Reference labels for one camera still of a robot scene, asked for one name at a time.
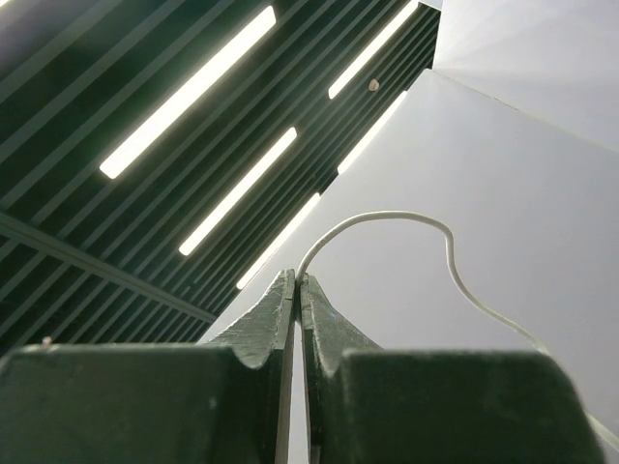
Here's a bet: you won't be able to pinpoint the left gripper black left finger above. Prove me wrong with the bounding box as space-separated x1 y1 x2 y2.
207 270 295 463

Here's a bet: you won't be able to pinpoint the single white cable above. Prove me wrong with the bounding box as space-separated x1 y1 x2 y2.
295 209 552 357

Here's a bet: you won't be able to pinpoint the ceiling light panels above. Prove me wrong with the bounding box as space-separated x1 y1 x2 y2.
1 1 441 351

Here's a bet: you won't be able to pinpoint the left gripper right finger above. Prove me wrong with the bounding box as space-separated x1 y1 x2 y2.
299 275 380 463

